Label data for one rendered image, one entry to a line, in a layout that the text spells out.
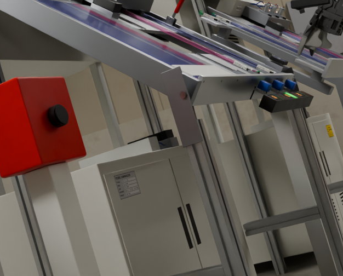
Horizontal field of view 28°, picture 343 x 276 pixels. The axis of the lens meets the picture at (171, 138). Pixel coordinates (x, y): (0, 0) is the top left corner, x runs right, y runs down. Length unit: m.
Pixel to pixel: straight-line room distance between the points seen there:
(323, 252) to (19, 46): 1.23
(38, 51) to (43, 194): 0.99
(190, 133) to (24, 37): 0.84
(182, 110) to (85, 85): 4.49
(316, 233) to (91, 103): 3.75
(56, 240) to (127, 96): 4.65
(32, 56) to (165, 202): 0.63
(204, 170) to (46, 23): 0.56
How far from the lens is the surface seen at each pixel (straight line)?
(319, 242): 2.47
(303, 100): 2.03
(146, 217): 1.78
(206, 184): 1.49
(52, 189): 1.24
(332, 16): 2.01
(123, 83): 5.88
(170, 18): 2.29
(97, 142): 5.90
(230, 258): 1.49
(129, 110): 5.85
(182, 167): 2.02
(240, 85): 1.76
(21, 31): 2.16
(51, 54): 2.24
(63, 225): 1.24
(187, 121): 1.48
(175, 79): 1.49
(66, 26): 1.70
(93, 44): 1.65
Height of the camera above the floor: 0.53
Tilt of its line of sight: 3 degrees up
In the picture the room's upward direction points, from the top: 17 degrees counter-clockwise
